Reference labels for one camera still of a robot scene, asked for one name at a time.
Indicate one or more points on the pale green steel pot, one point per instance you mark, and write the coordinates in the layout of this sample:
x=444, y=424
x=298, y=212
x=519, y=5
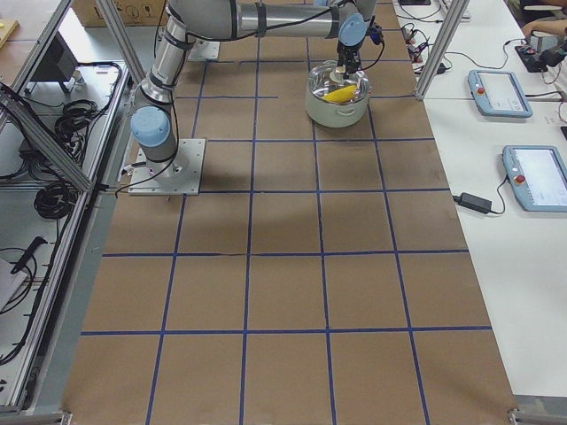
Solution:
x=333, y=115

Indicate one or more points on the upper blue teach pendant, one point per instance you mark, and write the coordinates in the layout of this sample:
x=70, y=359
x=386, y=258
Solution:
x=498, y=94

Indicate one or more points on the black monitor box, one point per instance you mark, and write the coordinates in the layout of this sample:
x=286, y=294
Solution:
x=58, y=63

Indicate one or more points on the aluminium frame post right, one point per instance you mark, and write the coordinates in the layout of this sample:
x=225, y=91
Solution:
x=442, y=41

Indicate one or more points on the cardboard box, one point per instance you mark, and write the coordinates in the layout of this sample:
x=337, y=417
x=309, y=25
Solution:
x=134, y=13

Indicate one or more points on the yellow corn cob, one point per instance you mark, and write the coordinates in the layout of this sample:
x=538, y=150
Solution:
x=343, y=95

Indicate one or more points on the black power adapter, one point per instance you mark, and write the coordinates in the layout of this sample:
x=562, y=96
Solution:
x=474, y=203

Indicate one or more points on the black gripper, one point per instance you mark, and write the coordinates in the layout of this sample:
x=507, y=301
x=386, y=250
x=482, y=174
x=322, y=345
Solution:
x=346, y=52

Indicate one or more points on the blue teach pendant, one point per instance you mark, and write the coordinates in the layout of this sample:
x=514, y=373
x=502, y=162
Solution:
x=498, y=94
x=537, y=176

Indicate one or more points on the glass pot lid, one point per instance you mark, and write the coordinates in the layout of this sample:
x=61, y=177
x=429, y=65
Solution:
x=328, y=77

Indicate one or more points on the aluminium frame strut left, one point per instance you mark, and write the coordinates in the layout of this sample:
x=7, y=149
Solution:
x=21, y=113

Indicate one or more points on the lower blue teach pendant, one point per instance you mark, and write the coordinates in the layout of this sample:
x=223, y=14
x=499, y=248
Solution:
x=537, y=176

